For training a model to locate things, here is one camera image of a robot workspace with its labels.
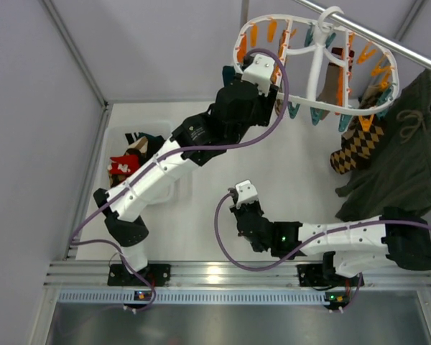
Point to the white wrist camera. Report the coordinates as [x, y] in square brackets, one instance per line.
[246, 193]
[259, 73]

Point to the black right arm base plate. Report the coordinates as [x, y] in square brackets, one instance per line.
[315, 276]

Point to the orange brown argyle sock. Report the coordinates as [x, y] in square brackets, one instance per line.
[357, 146]

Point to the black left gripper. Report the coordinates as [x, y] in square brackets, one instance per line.
[235, 76]

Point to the red white sock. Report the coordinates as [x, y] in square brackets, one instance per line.
[123, 165]

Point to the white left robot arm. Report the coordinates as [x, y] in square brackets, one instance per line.
[192, 144]

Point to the white plastic laundry basket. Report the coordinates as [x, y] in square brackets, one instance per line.
[115, 144]

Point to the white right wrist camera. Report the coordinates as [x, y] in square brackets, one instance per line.
[246, 193]

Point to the aluminium mounting rail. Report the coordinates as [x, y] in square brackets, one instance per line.
[225, 275]

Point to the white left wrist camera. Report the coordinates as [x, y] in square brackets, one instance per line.
[259, 73]

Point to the plain tan hanging sock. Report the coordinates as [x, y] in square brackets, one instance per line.
[332, 92]

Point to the white oval clip hanger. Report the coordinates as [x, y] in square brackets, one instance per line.
[321, 41]

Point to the black socks pile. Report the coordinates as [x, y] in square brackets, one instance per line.
[143, 145]

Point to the dark green drawstring shorts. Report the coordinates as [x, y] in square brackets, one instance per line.
[399, 174]

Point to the silver metal hanging rail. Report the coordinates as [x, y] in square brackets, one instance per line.
[402, 26]

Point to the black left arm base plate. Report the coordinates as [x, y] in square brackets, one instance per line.
[157, 275]

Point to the dark teal sock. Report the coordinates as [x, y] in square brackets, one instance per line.
[229, 75]

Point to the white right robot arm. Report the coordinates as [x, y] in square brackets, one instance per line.
[394, 238]

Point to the white drying rack stand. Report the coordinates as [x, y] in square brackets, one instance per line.
[244, 14]

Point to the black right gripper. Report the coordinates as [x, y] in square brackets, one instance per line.
[246, 209]

